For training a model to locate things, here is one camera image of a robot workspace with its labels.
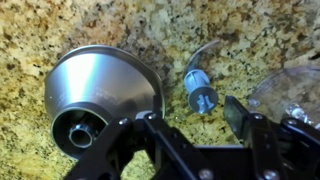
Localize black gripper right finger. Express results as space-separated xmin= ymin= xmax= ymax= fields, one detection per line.
xmin=222 ymin=95 xmax=320 ymax=180

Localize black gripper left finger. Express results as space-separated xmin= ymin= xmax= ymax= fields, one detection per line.
xmin=64 ymin=94 xmax=215 ymax=180

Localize blue hub processor blade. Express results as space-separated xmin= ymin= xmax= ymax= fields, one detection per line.
xmin=182 ymin=39 xmax=220 ymax=116

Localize grey metallic food processor lid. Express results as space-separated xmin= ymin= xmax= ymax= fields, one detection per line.
xmin=44 ymin=44 xmax=166 ymax=160

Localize clear plastic processor chamber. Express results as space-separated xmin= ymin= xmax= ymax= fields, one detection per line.
xmin=248 ymin=64 xmax=320 ymax=130

